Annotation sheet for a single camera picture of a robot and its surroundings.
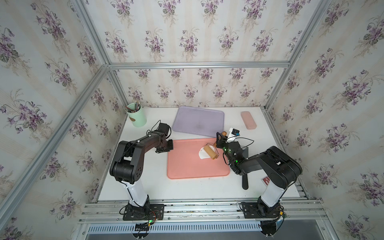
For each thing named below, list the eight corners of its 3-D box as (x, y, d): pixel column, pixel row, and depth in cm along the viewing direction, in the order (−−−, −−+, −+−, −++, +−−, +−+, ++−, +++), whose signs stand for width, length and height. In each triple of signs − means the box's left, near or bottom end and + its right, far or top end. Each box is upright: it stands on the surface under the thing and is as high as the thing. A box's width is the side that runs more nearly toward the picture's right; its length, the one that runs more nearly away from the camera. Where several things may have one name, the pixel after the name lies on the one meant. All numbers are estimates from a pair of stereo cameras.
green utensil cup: (130, 128, 109) (123, 113, 97) (134, 116, 117) (128, 102, 104) (144, 128, 109) (139, 114, 97) (147, 116, 117) (142, 102, 105)
